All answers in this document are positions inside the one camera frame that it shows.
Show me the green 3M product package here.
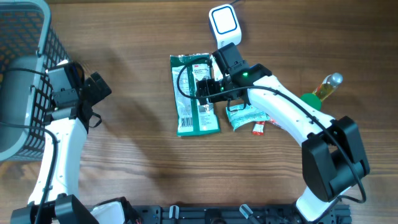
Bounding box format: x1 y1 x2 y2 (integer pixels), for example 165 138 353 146
170 54 220 136

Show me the teal packet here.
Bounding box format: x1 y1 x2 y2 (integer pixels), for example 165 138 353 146
226 104 270 131

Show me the red stick sachet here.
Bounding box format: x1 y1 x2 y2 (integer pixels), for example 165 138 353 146
252 121 265 136

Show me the orange small carton box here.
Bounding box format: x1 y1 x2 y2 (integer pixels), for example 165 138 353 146
268 118 284 129

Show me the small yellow oil bottle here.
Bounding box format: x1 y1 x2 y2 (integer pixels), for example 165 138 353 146
313 73 343 101

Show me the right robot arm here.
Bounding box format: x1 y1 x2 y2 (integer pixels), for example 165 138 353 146
196 43 370 223

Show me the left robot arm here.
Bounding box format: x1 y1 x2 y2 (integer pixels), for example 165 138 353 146
11 61 112 223

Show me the white barcode scanner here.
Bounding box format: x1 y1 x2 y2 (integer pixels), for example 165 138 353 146
208 4 242 49

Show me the grey plastic shopping basket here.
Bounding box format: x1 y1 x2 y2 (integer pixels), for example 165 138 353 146
1 0 70 161

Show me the left camera cable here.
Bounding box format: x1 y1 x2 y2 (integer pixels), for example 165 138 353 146
0 68 60 224

